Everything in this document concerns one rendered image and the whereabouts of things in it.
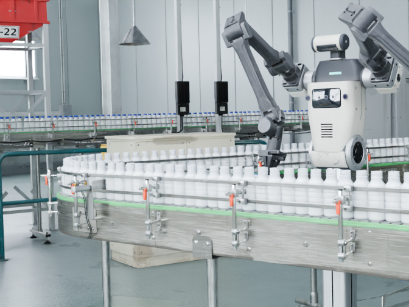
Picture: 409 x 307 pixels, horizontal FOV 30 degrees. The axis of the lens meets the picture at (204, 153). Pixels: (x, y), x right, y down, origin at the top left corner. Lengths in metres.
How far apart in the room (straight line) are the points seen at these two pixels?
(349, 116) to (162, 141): 3.80
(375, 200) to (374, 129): 6.58
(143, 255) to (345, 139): 3.89
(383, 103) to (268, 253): 6.55
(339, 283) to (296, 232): 0.75
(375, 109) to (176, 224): 6.27
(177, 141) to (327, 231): 4.45
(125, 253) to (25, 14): 3.54
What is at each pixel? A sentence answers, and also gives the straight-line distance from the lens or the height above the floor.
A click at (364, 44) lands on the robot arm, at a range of 3.07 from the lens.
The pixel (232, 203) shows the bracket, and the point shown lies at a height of 1.04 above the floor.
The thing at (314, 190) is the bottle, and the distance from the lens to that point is 2.72.
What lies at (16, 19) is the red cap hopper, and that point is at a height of 2.53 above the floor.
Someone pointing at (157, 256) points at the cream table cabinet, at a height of 0.08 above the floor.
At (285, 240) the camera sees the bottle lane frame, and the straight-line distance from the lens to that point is 2.78.
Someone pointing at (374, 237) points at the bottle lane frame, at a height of 0.95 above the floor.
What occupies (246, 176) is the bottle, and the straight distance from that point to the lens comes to 2.89.
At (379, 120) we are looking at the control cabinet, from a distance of 9.22.
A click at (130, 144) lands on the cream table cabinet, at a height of 1.12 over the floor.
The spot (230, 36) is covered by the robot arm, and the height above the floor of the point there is 1.68.
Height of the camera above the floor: 1.37
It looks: 3 degrees down
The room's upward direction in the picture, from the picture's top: 1 degrees counter-clockwise
